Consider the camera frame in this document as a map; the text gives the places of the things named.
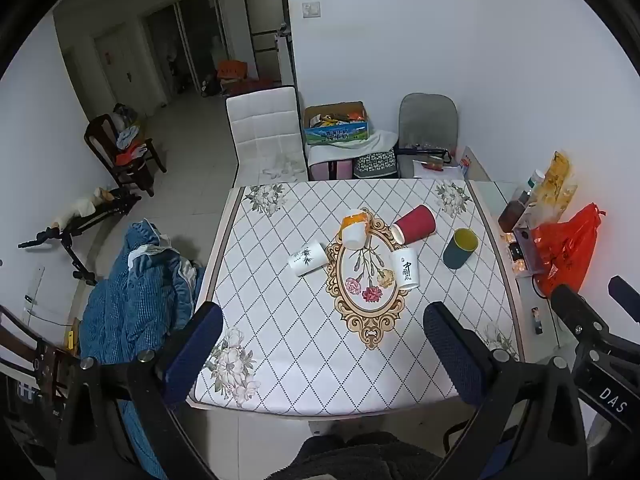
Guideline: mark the white cup with orange pattern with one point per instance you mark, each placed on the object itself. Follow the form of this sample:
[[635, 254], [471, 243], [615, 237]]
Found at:
[[354, 232]]

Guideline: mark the glass side table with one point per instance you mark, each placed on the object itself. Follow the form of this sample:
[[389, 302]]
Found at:
[[492, 195]]

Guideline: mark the pink storage box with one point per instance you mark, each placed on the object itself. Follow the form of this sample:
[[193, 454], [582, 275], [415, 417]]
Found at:
[[332, 170]]

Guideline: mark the white cloth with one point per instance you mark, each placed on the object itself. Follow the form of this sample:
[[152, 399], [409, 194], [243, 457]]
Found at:
[[385, 140]]

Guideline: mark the clear plastic box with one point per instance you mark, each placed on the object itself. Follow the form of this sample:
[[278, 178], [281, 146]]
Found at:
[[525, 255]]

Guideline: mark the red plastic bag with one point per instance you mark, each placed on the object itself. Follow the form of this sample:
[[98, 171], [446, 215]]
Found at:
[[565, 250]]

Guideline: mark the white cup with black calligraphy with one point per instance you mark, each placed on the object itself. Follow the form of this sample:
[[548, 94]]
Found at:
[[405, 268]]

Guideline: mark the white padded chair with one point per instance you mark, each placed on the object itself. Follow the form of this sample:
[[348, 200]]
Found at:
[[260, 120]]

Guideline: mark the red paper cup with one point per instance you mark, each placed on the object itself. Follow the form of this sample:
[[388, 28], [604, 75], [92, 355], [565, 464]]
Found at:
[[415, 224]]

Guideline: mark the dark wooden chair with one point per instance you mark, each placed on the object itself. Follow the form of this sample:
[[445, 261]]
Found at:
[[30, 355], [102, 145]]

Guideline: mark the white light switch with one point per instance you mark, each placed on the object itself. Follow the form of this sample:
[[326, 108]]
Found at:
[[311, 9]]

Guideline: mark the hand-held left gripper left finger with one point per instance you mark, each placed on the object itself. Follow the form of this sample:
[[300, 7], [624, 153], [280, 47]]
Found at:
[[192, 355]]

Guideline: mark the black folded umbrella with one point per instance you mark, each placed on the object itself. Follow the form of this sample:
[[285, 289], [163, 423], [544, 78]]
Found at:
[[425, 151]]

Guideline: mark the floral diamond-patterned tablecloth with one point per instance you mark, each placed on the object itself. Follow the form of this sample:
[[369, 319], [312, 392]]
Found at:
[[280, 320]]

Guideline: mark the white papers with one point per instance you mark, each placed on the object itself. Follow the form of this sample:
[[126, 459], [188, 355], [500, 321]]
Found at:
[[445, 172]]

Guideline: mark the cardboard box of snacks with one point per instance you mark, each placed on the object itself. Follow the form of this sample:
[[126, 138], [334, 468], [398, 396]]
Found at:
[[336, 132]]

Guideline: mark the grey chair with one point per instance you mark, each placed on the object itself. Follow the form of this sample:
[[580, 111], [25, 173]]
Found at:
[[427, 115]]

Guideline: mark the dark teal cup yellow inside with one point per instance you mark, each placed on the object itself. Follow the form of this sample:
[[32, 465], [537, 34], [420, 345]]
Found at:
[[459, 252]]

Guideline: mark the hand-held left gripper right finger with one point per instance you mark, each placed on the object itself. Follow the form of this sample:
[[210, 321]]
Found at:
[[452, 355]]

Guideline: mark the brown bottle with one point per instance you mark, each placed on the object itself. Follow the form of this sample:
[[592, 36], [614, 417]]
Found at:
[[511, 215]]

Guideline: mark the pile of clothes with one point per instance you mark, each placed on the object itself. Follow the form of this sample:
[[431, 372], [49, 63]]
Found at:
[[127, 140]]

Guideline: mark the black tripod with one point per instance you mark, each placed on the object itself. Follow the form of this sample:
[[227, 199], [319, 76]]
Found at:
[[75, 227]]

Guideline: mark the orange box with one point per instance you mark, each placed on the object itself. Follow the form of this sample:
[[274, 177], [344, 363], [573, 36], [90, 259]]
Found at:
[[232, 70]]

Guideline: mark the white cup with bamboo print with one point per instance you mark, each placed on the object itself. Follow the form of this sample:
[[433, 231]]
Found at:
[[307, 258]]

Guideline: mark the white-capped green bottle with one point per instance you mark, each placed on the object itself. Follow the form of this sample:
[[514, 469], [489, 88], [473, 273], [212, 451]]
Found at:
[[535, 180]]

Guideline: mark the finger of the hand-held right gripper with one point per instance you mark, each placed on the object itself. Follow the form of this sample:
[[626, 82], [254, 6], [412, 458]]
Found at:
[[625, 292], [575, 305]]

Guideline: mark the black and white patterned bag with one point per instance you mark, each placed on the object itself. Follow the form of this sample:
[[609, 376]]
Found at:
[[375, 164]]

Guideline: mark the blue quilted jacket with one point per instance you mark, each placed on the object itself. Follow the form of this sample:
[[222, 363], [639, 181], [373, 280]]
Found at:
[[130, 305]]

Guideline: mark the yellow snack bag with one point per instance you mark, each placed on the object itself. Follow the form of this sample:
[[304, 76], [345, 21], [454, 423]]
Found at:
[[555, 185]]

